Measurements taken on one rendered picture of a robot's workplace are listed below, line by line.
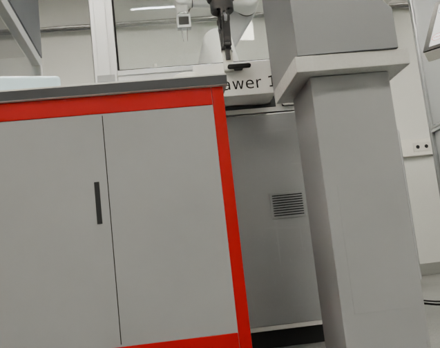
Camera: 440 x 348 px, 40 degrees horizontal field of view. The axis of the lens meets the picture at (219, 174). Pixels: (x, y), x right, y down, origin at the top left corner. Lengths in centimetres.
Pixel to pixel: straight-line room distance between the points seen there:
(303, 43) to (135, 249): 63
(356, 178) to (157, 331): 59
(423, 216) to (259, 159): 371
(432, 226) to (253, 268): 378
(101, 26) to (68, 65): 336
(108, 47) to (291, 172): 77
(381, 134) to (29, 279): 89
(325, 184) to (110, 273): 55
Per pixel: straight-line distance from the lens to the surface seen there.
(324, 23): 151
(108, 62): 216
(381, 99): 154
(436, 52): 232
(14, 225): 149
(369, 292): 147
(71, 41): 562
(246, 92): 195
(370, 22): 154
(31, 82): 157
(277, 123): 213
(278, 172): 210
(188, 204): 145
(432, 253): 568
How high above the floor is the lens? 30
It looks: 8 degrees up
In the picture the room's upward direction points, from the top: 6 degrees counter-clockwise
